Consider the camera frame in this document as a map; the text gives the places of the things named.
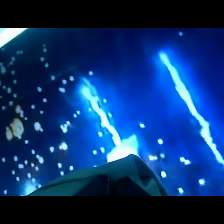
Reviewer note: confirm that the dark green garment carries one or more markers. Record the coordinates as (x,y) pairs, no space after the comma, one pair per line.
(110,180)

